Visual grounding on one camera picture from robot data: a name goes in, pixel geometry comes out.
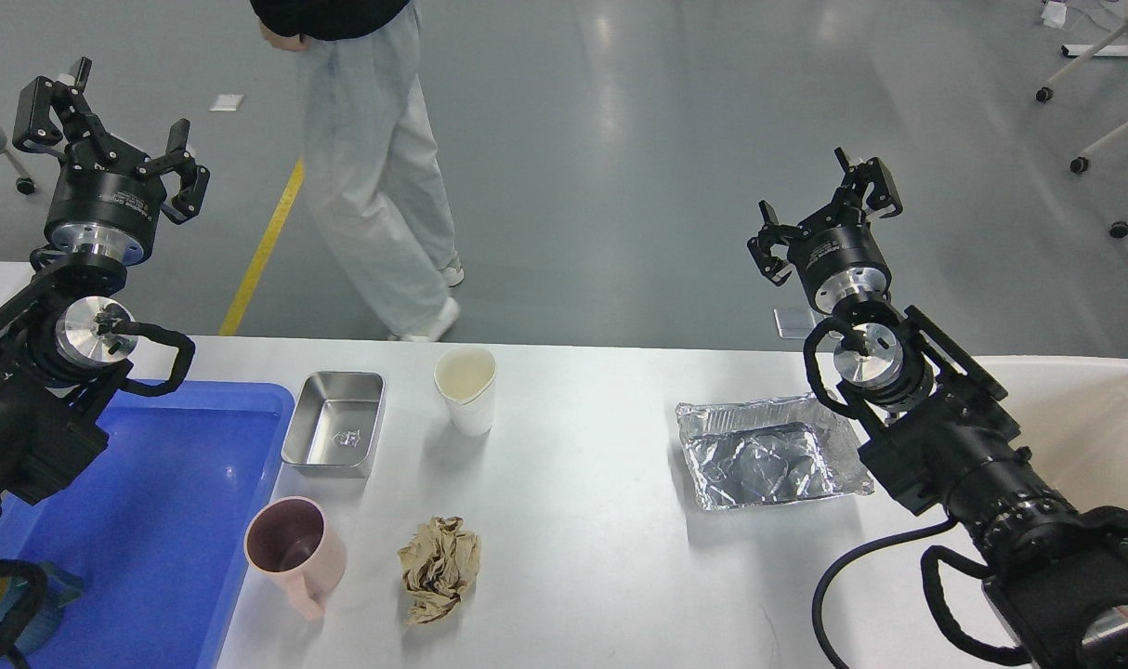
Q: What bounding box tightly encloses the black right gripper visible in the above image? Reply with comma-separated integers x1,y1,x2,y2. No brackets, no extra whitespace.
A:
747,147,904,314

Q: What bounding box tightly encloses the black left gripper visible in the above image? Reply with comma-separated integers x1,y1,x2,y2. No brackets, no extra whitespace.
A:
12,58,211,267

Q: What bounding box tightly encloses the stainless steel rectangular container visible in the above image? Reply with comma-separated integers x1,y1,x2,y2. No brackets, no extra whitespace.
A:
281,370,386,479

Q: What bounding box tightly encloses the pink mug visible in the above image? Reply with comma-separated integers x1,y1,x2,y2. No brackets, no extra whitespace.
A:
243,496,349,620

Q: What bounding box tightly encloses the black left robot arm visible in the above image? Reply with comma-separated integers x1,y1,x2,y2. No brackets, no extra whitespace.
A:
0,58,210,516

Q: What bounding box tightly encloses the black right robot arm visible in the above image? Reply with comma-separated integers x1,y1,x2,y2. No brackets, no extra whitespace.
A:
747,149,1128,668

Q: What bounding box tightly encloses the clear floor plate left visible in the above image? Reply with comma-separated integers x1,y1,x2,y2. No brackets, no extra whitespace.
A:
773,308,823,340

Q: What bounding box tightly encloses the white paper on floor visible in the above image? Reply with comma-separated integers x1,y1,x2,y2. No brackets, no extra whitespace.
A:
210,93,245,113

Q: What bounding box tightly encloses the aluminium foil tray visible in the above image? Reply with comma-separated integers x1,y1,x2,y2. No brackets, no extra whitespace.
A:
675,393,875,512

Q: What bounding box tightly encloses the person in light jeans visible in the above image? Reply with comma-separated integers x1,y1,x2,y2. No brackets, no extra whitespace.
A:
252,1,464,342

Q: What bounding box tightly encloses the white plastic bin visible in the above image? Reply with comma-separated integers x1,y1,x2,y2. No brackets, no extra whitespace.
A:
977,356,1128,511

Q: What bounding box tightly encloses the white chair base with castors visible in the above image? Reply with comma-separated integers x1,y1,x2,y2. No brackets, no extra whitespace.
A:
1034,1,1128,240

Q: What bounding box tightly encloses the blue plastic tray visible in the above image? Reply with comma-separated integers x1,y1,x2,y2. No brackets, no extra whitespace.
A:
0,381,294,668

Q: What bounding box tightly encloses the white paper cup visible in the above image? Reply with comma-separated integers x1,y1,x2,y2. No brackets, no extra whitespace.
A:
433,346,497,435

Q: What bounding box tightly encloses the crumpled brown paper ball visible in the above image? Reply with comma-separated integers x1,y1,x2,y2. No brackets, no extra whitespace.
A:
397,517,481,626

